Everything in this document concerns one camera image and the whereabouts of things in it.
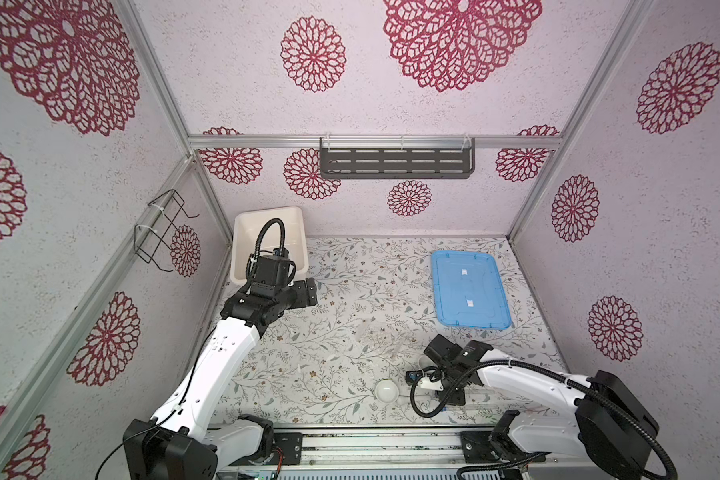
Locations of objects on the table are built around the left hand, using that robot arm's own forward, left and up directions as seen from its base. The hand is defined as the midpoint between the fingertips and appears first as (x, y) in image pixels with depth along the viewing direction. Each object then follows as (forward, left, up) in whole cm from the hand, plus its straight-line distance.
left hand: (300, 294), depth 79 cm
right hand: (-18, -38, -20) cm, 47 cm away
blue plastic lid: (+14, -54, -20) cm, 59 cm away
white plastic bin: (+37, +27, -12) cm, 47 cm away
